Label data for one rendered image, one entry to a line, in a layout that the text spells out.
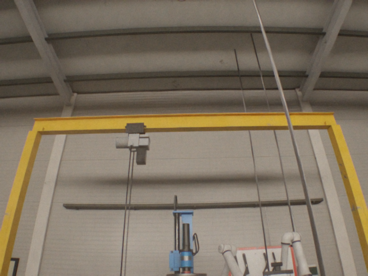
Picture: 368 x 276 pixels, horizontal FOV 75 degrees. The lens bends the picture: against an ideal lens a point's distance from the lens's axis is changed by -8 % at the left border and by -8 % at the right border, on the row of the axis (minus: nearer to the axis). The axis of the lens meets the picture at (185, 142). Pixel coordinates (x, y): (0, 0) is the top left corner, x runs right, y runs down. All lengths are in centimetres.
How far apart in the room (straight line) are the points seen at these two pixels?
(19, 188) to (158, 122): 243
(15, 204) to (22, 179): 40
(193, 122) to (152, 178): 258
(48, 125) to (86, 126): 71
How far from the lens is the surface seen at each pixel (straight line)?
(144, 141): 414
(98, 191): 672
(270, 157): 703
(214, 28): 667
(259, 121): 455
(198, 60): 733
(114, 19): 685
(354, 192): 447
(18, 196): 451
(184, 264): 396
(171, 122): 439
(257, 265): 616
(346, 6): 686
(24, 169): 465
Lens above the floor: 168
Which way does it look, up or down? 30 degrees up
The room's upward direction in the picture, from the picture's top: 1 degrees counter-clockwise
